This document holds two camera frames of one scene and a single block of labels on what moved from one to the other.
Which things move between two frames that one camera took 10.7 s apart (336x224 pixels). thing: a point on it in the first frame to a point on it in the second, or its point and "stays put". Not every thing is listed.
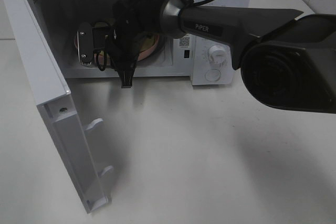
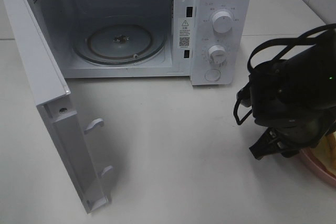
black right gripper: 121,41 to 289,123
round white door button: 212,75 stays put
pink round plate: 147,44 to 310,159
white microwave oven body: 74,10 stays put
